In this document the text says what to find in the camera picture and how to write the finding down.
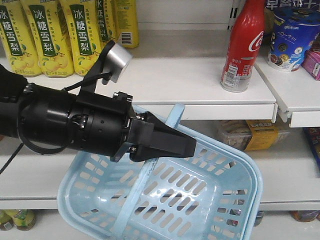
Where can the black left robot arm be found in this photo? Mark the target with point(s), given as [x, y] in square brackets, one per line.
[47, 121]

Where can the light blue plastic basket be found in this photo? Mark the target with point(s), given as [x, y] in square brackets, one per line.
[213, 195]

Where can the clear cookie box yellow label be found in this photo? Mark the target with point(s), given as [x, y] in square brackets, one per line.
[251, 135]

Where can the red aluminium cola bottle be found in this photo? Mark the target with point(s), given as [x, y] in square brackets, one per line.
[244, 45]

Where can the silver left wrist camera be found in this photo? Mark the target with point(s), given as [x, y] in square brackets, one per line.
[115, 59]

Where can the blue cookie cup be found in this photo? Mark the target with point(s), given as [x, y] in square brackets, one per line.
[294, 31]

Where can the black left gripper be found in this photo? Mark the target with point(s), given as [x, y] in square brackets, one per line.
[101, 126]

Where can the yellow pear drink carton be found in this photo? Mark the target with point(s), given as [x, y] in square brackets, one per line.
[51, 37]
[17, 39]
[85, 39]

